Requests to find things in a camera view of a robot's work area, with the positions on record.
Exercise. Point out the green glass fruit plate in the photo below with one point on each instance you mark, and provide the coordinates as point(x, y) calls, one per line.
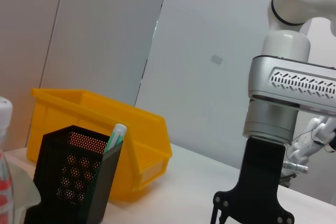
point(23, 184)

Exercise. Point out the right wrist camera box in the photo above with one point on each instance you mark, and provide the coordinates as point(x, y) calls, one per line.
point(288, 82)

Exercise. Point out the yellow plastic bin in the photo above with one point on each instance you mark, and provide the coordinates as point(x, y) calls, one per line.
point(78, 113)

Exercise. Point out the black mesh pen holder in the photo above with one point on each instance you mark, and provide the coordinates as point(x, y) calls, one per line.
point(76, 182)

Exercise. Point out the green utility knife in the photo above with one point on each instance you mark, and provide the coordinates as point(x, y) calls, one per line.
point(114, 137)

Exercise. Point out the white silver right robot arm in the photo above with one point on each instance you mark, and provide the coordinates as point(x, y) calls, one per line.
point(286, 48)

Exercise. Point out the green label water bottle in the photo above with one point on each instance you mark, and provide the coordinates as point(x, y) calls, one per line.
point(4, 155)

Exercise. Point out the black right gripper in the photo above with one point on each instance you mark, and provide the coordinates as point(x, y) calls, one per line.
point(260, 182)

